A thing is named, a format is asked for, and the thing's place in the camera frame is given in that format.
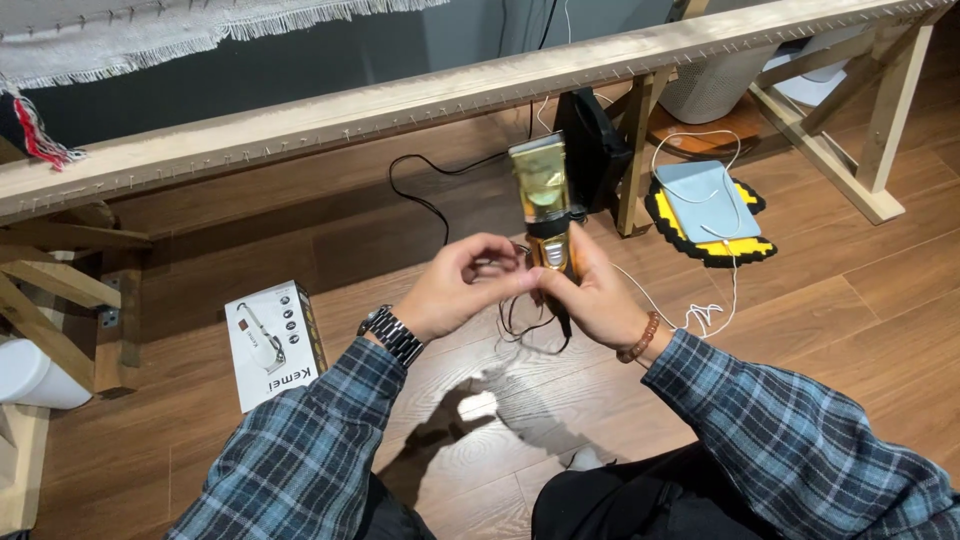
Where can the person's right hand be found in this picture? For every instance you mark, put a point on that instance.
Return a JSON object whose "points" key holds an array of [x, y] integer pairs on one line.
{"points": [[596, 296]]}

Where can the person's left hand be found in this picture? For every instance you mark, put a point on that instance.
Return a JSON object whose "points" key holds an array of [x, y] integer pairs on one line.
{"points": [[442, 289]]}

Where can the gold hair clipper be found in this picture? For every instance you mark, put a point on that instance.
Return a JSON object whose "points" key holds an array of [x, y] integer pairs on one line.
{"points": [[546, 202]]}

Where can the silver and black wristwatch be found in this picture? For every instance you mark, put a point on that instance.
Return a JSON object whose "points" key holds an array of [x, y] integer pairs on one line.
{"points": [[391, 333]]}

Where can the yellow and black tufted rug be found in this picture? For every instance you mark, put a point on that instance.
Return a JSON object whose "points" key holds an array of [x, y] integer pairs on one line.
{"points": [[712, 225]]}

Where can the light blue tablet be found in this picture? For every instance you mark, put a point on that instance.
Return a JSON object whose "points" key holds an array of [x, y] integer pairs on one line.
{"points": [[703, 201]]}

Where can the black router box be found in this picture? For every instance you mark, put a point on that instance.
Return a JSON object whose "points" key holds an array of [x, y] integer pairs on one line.
{"points": [[591, 150]]}

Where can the white hair clipper box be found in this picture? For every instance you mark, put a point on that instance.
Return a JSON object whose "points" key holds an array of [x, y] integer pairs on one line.
{"points": [[271, 346]]}

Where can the person's black trousers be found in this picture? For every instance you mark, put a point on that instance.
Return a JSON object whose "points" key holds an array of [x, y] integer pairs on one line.
{"points": [[637, 495]]}

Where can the white perforated basket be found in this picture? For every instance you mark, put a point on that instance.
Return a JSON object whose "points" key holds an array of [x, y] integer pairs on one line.
{"points": [[712, 86]]}

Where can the white fan base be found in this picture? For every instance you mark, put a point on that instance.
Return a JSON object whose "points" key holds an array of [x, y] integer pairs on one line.
{"points": [[814, 71]]}

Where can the white fringed woven cloth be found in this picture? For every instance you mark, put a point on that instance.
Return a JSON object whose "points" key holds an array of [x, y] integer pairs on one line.
{"points": [[150, 37]]}

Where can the white cylindrical container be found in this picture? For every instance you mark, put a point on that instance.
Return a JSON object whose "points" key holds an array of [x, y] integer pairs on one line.
{"points": [[37, 375]]}

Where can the red and white yarn tassel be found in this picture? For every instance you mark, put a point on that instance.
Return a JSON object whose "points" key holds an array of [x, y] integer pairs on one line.
{"points": [[41, 131]]}

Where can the wooden tufting frame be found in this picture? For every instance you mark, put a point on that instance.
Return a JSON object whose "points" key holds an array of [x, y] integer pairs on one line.
{"points": [[450, 112]]}

